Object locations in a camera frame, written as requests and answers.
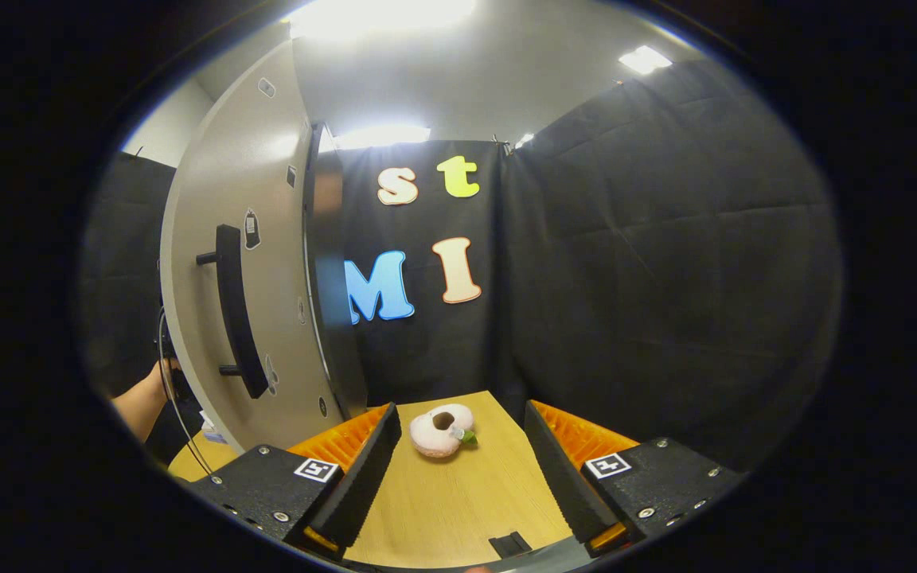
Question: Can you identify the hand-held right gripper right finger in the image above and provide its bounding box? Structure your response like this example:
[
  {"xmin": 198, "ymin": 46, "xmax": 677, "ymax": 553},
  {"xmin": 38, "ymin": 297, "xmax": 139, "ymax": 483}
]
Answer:
[{"xmin": 524, "ymin": 400, "xmax": 746, "ymax": 558}]

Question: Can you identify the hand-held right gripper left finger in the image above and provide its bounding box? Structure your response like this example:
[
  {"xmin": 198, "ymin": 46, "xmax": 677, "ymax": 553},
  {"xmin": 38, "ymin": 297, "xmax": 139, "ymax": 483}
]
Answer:
[{"xmin": 188, "ymin": 403, "xmax": 402, "ymax": 558}]

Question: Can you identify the black cabinet door handle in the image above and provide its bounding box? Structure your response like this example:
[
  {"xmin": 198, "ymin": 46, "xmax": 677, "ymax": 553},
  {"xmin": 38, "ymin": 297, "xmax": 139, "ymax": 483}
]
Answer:
[{"xmin": 196, "ymin": 224, "xmax": 270, "ymax": 400}]

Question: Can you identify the light grey cabinet door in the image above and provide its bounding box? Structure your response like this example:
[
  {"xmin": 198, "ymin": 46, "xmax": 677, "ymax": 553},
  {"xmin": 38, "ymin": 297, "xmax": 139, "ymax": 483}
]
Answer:
[{"xmin": 160, "ymin": 40, "xmax": 348, "ymax": 454}]

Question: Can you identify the pink plush slipper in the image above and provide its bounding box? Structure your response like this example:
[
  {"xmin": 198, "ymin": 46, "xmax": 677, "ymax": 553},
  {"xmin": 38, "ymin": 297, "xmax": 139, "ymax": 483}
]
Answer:
[{"xmin": 410, "ymin": 403, "xmax": 478, "ymax": 459}]

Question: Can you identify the black backdrop cloth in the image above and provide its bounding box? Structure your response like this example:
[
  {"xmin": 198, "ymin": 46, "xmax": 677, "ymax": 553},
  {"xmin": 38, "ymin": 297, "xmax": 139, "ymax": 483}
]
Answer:
[{"xmin": 80, "ymin": 60, "xmax": 841, "ymax": 470}]

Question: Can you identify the long ceiling light panel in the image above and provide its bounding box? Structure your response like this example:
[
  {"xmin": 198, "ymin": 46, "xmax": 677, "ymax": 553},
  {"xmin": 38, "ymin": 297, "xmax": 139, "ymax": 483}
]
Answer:
[{"xmin": 287, "ymin": 0, "xmax": 477, "ymax": 41}]

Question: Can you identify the thin grey cable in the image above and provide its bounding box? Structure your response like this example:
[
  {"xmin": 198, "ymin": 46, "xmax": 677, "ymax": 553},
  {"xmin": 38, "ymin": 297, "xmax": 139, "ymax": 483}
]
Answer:
[{"xmin": 158, "ymin": 306, "xmax": 217, "ymax": 478}]

